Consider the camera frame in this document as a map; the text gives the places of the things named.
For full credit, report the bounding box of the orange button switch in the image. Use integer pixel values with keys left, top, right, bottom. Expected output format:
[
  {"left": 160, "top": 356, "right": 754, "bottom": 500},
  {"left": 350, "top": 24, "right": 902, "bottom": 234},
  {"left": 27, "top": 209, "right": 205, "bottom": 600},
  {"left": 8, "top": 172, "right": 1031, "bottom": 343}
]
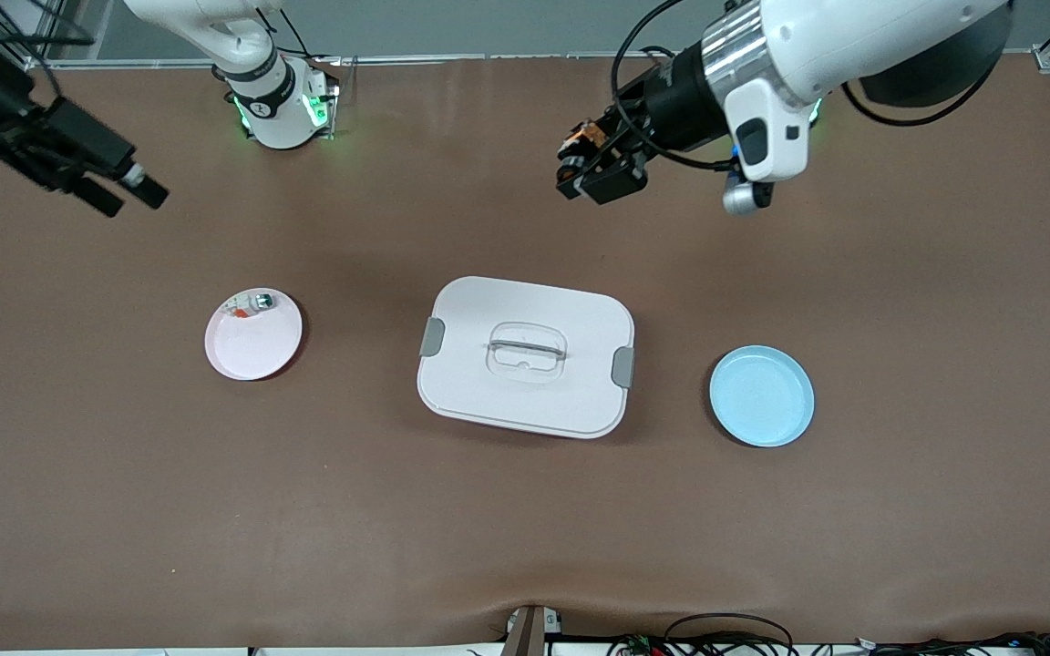
[{"left": 560, "top": 121, "right": 606, "bottom": 167}]

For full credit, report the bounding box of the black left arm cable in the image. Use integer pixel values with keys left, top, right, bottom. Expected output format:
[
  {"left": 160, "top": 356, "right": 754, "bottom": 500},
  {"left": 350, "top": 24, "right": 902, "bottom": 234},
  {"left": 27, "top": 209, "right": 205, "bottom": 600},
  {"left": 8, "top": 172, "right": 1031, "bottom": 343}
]
[{"left": 612, "top": 0, "right": 1011, "bottom": 174}]

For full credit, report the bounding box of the light blue round plate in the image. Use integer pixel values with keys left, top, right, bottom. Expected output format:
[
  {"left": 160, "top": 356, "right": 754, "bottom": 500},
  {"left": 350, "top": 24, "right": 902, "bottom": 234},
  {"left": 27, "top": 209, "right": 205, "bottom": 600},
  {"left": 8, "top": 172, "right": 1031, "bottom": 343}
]
[{"left": 708, "top": 344, "right": 816, "bottom": 448}]

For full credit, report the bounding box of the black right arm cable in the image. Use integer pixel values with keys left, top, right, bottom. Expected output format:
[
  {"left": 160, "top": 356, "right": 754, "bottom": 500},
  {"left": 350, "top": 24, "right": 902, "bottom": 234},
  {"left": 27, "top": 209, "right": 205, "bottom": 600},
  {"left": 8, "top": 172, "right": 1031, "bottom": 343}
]
[{"left": 0, "top": 0, "right": 96, "bottom": 48}]

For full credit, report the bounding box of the white switch with green button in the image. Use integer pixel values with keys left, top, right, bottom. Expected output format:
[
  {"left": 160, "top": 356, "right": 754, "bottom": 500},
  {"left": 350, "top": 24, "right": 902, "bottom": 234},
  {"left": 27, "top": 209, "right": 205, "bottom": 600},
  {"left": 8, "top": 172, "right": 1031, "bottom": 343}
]
[{"left": 222, "top": 291, "right": 280, "bottom": 321}]

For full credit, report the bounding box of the white lidded storage box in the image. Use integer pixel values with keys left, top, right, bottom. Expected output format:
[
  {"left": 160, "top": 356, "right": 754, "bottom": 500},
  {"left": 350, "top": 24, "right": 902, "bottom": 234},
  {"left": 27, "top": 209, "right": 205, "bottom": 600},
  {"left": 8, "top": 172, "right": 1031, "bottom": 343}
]
[{"left": 417, "top": 275, "right": 636, "bottom": 441}]

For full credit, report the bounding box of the camera mount post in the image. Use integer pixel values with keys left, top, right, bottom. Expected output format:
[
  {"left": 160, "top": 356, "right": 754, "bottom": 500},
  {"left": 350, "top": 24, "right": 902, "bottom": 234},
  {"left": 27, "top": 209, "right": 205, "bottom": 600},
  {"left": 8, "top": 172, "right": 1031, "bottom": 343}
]
[{"left": 499, "top": 604, "right": 564, "bottom": 656}]

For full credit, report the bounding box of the black cable bundle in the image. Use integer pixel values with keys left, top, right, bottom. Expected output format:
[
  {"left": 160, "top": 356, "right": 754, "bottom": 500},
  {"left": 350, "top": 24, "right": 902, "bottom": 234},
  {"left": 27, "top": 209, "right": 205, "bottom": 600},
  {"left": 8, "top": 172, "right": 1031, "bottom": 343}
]
[{"left": 607, "top": 630, "right": 1050, "bottom": 656}]

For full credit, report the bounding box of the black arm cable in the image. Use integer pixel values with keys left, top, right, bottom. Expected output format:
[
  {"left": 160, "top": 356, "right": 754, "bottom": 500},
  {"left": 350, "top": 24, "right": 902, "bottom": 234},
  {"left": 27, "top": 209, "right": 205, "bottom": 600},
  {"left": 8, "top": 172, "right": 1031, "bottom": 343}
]
[
  {"left": 0, "top": 0, "right": 96, "bottom": 48},
  {"left": 612, "top": 0, "right": 1011, "bottom": 174}
]

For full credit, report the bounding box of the brown table mat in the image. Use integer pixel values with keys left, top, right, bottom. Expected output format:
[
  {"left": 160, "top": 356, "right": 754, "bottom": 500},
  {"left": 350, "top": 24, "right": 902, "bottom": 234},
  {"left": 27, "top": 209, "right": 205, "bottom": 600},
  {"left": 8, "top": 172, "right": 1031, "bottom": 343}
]
[{"left": 0, "top": 53, "right": 1050, "bottom": 651}]

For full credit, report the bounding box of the pink round plate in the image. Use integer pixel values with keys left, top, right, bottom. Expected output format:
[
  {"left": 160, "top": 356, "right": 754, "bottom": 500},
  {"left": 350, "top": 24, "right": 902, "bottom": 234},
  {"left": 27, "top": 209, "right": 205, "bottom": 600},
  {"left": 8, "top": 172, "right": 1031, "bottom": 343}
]
[{"left": 204, "top": 288, "right": 304, "bottom": 382}]

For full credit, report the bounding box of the black looped cable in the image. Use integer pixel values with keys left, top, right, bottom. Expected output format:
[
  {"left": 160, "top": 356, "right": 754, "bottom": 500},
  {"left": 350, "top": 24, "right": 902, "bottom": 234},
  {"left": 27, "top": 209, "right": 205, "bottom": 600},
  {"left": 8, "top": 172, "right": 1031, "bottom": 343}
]
[{"left": 664, "top": 612, "right": 796, "bottom": 656}]

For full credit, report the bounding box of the black right base cable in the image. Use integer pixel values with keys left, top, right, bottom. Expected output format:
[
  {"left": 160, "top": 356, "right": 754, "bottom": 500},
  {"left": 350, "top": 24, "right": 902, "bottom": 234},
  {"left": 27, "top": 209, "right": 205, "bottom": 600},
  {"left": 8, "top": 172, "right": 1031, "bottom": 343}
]
[{"left": 279, "top": 9, "right": 344, "bottom": 67}]

